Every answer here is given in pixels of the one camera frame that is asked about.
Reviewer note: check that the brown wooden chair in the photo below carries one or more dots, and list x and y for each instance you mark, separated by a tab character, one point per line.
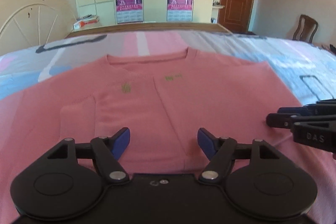
306	29

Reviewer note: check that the wooden bed footboard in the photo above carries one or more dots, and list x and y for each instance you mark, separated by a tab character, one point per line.
165	26

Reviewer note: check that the white orange box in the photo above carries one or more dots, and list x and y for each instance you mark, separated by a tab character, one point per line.
85	20

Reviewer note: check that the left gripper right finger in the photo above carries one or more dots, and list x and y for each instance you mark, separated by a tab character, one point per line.
219	152

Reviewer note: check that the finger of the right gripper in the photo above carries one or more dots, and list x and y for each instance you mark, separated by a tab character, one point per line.
295	121
323	107

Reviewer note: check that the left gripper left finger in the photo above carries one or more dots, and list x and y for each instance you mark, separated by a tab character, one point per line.
106	153

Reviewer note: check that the cream arched headboard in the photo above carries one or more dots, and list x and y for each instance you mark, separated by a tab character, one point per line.
29	23

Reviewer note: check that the pastel patterned bed sheet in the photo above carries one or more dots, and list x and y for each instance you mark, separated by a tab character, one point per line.
288	61

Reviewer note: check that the pink knit sweater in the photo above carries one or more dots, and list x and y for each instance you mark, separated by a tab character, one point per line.
163	100

